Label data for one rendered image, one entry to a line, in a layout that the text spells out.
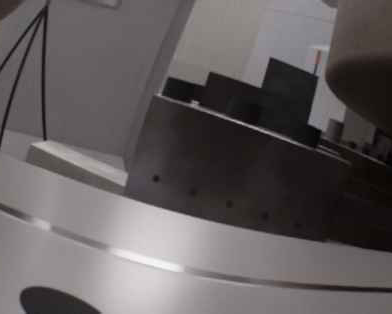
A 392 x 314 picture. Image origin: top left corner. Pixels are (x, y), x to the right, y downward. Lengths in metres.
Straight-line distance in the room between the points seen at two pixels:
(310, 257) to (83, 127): 3.13
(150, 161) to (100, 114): 2.20
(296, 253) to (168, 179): 0.95
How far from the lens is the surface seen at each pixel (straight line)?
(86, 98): 3.22
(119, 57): 3.27
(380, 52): 0.73
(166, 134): 1.10
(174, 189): 1.10
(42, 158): 1.31
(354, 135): 4.13
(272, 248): 0.15
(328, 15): 4.92
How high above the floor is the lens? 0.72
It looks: 7 degrees down
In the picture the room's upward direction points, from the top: 18 degrees clockwise
